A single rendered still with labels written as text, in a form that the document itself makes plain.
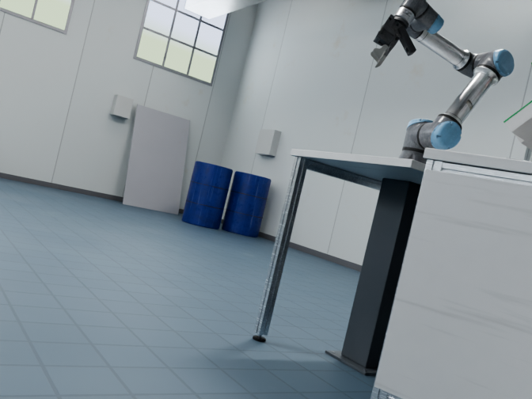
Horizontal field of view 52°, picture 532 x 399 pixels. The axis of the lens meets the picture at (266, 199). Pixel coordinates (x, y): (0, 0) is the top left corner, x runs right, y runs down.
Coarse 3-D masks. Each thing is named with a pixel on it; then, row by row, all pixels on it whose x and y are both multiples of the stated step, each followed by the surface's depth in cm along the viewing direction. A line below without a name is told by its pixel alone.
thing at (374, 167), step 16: (320, 160) 232; (336, 160) 215; (352, 160) 206; (368, 160) 199; (384, 160) 193; (400, 160) 187; (368, 176) 253; (384, 176) 234; (400, 176) 218; (416, 176) 204
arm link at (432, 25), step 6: (426, 12) 216; (432, 12) 217; (414, 18) 224; (420, 18) 218; (426, 18) 217; (432, 18) 217; (438, 18) 218; (414, 24) 224; (420, 24) 221; (426, 24) 219; (432, 24) 218; (438, 24) 219; (414, 30) 227; (420, 30) 226; (432, 30) 221; (438, 30) 220
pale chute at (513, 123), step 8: (528, 104) 164; (520, 112) 165; (528, 112) 163; (504, 120) 168; (512, 120) 166; (520, 120) 164; (528, 120) 163; (512, 128) 166; (520, 128) 166; (528, 128) 167; (520, 136) 170; (528, 136) 172
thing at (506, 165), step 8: (424, 152) 153; (432, 152) 151; (440, 152) 150; (448, 152) 149; (456, 152) 148; (440, 160) 150; (448, 160) 148; (456, 160) 147; (464, 160) 146; (472, 160) 145; (480, 160) 144; (488, 160) 142; (496, 160) 141; (504, 160) 140; (512, 160) 139; (488, 168) 143; (496, 168) 141; (504, 168) 140; (512, 168) 139; (520, 168) 138; (528, 168) 137
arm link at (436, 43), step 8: (408, 32) 231; (416, 32) 231; (424, 32) 232; (416, 40) 236; (424, 40) 234; (432, 40) 234; (440, 40) 235; (448, 40) 238; (432, 48) 237; (440, 48) 237; (448, 48) 237; (456, 48) 239; (440, 56) 241; (448, 56) 239; (456, 56) 239; (464, 56) 241; (472, 56) 241; (456, 64) 243; (464, 64) 241; (464, 72) 244; (472, 72) 242
